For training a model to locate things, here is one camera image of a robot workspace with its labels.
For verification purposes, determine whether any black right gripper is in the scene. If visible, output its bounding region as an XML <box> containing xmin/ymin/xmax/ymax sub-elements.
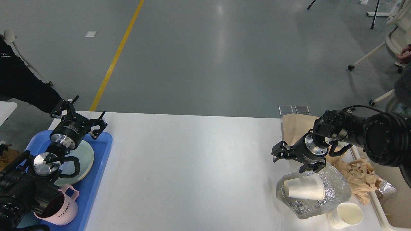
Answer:
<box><xmin>271</xmin><ymin>133</ymin><xmax>330</xmax><ymax>174</ymax></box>

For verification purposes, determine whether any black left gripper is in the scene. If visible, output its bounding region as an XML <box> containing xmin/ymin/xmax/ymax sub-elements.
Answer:
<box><xmin>50</xmin><ymin>95</ymin><xmax>108</xmax><ymax>151</ymax></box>

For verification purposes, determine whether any light green plate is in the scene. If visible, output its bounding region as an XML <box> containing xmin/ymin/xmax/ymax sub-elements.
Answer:
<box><xmin>54</xmin><ymin>140</ymin><xmax>94</xmax><ymax>187</ymax></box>

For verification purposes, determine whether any pink mug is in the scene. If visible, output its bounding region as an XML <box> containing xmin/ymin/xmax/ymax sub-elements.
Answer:
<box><xmin>33</xmin><ymin>184</ymin><xmax>79</xmax><ymax>226</ymax></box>

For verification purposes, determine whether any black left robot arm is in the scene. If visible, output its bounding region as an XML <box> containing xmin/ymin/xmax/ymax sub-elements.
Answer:
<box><xmin>1</xmin><ymin>98</ymin><xmax>107</xmax><ymax>231</ymax></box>

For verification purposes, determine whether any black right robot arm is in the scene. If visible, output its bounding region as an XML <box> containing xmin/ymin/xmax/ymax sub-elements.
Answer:
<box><xmin>271</xmin><ymin>108</ymin><xmax>411</xmax><ymax>185</ymax></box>

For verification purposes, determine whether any white paper cup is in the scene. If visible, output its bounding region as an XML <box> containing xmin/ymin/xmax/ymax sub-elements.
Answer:
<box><xmin>284</xmin><ymin>174</ymin><xmax>325</xmax><ymax>201</ymax></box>
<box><xmin>327</xmin><ymin>203</ymin><xmax>364</xmax><ymax>229</ymax></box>

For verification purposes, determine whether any brown paper bag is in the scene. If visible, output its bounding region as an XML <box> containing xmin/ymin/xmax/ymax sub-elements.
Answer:
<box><xmin>282</xmin><ymin>114</ymin><xmax>347</xmax><ymax>166</ymax></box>

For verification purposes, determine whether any crumpled clear plastic wrap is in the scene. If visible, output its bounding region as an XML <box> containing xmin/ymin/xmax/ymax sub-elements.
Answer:
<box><xmin>276</xmin><ymin>163</ymin><xmax>351</xmax><ymax>219</ymax></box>

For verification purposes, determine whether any clear floor plate right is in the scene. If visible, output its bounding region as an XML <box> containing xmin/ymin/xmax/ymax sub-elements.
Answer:
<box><xmin>295</xmin><ymin>106</ymin><xmax>311</xmax><ymax>115</ymax></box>

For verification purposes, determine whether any clear floor plate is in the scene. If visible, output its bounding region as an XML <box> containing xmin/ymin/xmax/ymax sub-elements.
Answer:
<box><xmin>295</xmin><ymin>106</ymin><xmax>311</xmax><ymax>115</ymax></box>
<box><xmin>278</xmin><ymin>105</ymin><xmax>294</xmax><ymax>116</ymax></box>

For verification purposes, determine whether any clear floor plate left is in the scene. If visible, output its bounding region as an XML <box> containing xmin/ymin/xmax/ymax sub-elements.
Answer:
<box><xmin>278</xmin><ymin>105</ymin><xmax>294</xmax><ymax>116</ymax></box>

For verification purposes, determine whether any crumpled brown paper in bin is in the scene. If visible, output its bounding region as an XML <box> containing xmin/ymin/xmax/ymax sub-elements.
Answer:
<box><xmin>331</xmin><ymin>157</ymin><xmax>382</xmax><ymax>206</ymax></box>

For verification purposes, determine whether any blue plastic tray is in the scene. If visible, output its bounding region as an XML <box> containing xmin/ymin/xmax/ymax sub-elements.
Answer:
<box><xmin>18</xmin><ymin>132</ymin><xmax>112</xmax><ymax>231</ymax></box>

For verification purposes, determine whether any white paper cup lower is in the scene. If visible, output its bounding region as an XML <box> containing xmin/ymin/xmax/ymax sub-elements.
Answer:
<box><xmin>327</xmin><ymin>203</ymin><xmax>364</xmax><ymax>229</ymax></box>

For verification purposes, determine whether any person in black clothes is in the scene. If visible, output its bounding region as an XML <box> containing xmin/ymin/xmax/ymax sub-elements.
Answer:
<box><xmin>0</xmin><ymin>37</ymin><xmax>62</xmax><ymax>114</ymax></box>

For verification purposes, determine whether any white plastic bin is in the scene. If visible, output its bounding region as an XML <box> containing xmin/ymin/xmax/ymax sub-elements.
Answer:
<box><xmin>348</xmin><ymin>146</ymin><xmax>411</xmax><ymax>231</ymax></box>

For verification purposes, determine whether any person in grey hoodie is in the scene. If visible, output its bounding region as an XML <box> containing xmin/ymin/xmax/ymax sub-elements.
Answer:
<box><xmin>394</xmin><ymin>44</ymin><xmax>411</xmax><ymax>114</ymax></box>

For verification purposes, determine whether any black tripod stand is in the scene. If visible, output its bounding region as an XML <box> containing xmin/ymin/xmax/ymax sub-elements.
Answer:
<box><xmin>370</xmin><ymin>0</ymin><xmax>380</xmax><ymax>30</ymax></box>

